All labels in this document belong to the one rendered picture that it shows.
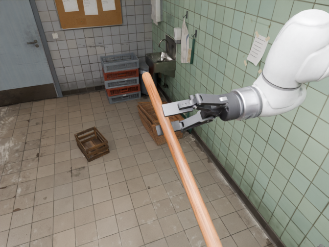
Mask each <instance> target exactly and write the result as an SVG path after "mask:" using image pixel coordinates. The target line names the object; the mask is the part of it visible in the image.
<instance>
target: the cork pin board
mask: <svg viewBox="0 0 329 247"><path fill-rule="evenodd" d="M96 3H97V10H98V15H85V11H84V5H83V0H77V5H78V9H79V11H72V12H65V9H64V5H63V1H62V0H54V4H55V8H56V12H57V16H58V20H59V24H60V28H61V30H72V29H84V28H95V27H107V26H118V25H124V23H123V14H122V4H121V0H115V7H116V9H115V10H108V11H103V7H102V2H101V0H96Z"/></svg>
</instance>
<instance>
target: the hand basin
mask: <svg viewBox="0 0 329 247"><path fill-rule="evenodd" d="M164 40H165V51H162V52H154V53H147V54H146V55H145V56H146V64H147V65H148V66H149V73H150V75H151V77H152V79H153V81H154V73H158V76H159V78H161V77H162V74H164V85H163V87H164V88H168V85H167V83H165V80H166V77H165V75H167V76H170V77H172V78H174V77H175V70H176V52H177V44H176V43H175V41H174V39H172V38H171V37H170V36H168V35H167V34H166V35H165V39H162V40H161V41H160V42H159V46H158V47H160V43H161V42H162V41H164Z"/></svg>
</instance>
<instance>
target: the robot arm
mask: <svg viewBox="0 0 329 247"><path fill-rule="evenodd" d="M326 77H329V13H327V12H325V11H322V10H317V9H311V10H305V11H302V12H300V13H298V14H296V15H294V16H293V17H292V18H291V19H290V20H289V21H288V22H287V23H286V24H285V25H284V26H283V28H282V29H281V30H280V32H279V34H278V35H277V37H276V39H275V40H274V42H273V45H272V47H271V49H270V51H269V53H268V55H267V58H266V61H265V65H264V68H263V71H262V73H261V74H260V76H259V77H258V78H257V80H256V81H255V82H254V83H253V85H252V86H247V87H243V88H238V89H233V90H231V91H230V93H226V94H221V95H211V94H195V95H190V96H189V99H187V100H182V101H177V102H172V103H167V104H162V110H163V113H164V117H169V116H174V115H179V114H183V113H188V112H192V111H193V109H196V110H199V111H198V112H197V114H195V115H193V116H191V117H189V118H186V119H184V120H182V121H180V122H179V121H174V122H171V125H172V127H173V129H174V132H176V131H181V133H183V132H184V131H186V130H189V129H192V128H194V127H197V126H200V125H203V124H206V123H211V122H212V121H213V119H215V117H219V118H220V119H221V120H222V121H225V122H226V121H231V120H237V121H241V120H246V119H250V118H255V117H271V116H275V115H279V114H283V113H286V112H289V111H291V110H293V109H295V108H297V107H298V106H299V105H301V104H302V103H303V102H304V100H305V98H306V87H305V85H304V84H303V83H307V82H312V81H315V82H318V81H320V80H322V79H324V78H326ZM194 96H195V97H194ZM201 99H202V100H201Z"/></svg>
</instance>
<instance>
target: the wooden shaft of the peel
mask: <svg viewBox="0 0 329 247"><path fill-rule="evenodd" d="M142 79H143V81H144V84H145V87H146V89H147V92H148V94H149V97H150V100H151V102H152V105H153V107H154V110H155V113H156V115H157V118H158V120H159V123H160V126H161V128H162V131H163V133H164V136H165V139H166V141H167V144H168V147H169V149H170V152H171V154H172V157H173V160H174V162H175V165H176V167H177V170H178V173H179V175H180V178H181V180H182V183H183V186H184V188H185V191H186V193H187V196H188V198H189V201H190V204H191V206H192V209H193V211H194V214H195V217H196V219H197V222H198V224H199V227H200V230H201V232H202V235H203V237H204V240H205V243H206V245H207V247H223V246H222V244H221V241H220V239H219V237H218V235H217V232H216V230H215V227H214V225H213V223H212V220H211V218H210V215H209V213H208V211H207V208H206V206H205V203H204V201H203V199H202V196H201V194H200V192H199V189H198V187H197V184H196V182H195V180H194V177H193V175H192V173H191V170H190V168H189V165H188V163H187V160H186V158H185V156H184V153H183V151H182V149H181V146H180V144H179V141H178V139H177V137H176V134H175V132H174V129H173V127H172V125H171V122H170V120H169V118H168V117H164V113H163V110H162V104H163V103H162V101H161V98H160V96H159V94H158V91H157V89H156V86H155V84H154V82H153V79H152V77H151V75H150V73H148V72H145V73H143V74H142Z"/></svg>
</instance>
